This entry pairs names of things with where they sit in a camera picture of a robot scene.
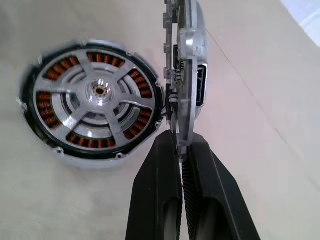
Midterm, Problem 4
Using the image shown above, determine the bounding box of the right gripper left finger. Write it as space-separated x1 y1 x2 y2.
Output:
124 129 186 240

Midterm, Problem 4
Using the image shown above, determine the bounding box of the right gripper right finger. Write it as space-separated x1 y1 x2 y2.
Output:
179 133 262 240

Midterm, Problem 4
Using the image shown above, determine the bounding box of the silver spoked rotor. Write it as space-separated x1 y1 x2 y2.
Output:
32 47 155 151

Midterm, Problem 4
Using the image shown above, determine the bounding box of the motor housing with copper coils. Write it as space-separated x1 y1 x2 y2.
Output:
16 38 168 169

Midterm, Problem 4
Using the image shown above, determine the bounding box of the silver round motor lid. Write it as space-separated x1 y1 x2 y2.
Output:
162 0 209 161

